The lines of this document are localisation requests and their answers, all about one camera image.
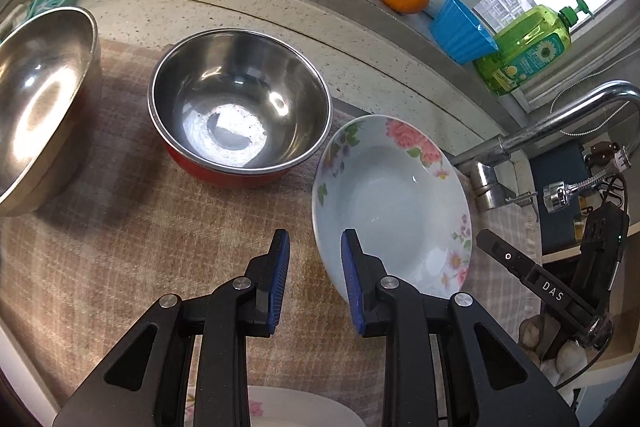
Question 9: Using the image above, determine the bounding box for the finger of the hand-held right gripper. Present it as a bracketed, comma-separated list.
[476, 229, 541, 278]

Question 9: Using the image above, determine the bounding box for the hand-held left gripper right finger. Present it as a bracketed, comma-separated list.
[340, 229, 581, 427]

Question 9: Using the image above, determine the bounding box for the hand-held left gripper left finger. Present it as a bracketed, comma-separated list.
[52, 229, 291, 427]

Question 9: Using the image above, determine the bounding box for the floral deep plate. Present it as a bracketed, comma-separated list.
[311, 115, 473, 303]

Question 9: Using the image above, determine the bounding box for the white floral plate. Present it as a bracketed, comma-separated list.
[185, 386, 368, 427]

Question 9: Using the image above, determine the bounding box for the red steel bowl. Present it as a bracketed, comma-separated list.
[147, 29, 334, 182]

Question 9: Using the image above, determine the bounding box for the large steel bowl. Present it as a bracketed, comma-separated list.
[0, 6, 102, 217]

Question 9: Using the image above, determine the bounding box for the person's right hand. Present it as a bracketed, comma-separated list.
[519, 314, 588, 383]

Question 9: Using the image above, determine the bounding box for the flexible faucet sprayer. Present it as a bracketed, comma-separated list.
[542, 147, 631, 212]

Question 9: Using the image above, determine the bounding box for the dark blue knife block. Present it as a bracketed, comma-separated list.
[530, 142, 591, 253]

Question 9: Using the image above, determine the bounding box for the chrome faucet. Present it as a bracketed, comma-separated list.
[452, 79, 640, 212]

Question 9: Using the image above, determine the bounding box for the plaid cloth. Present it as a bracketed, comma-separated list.
[0, 39, 546, 427]

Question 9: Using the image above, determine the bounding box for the green dish soap bottle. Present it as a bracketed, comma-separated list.
[472, 0, 595, 96]

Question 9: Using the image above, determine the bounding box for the blue ribbed cup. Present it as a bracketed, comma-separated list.
[430, 0, 500, 66]

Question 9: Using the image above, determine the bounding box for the brown handled knife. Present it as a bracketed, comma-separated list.
[588, 142, 622, 166]

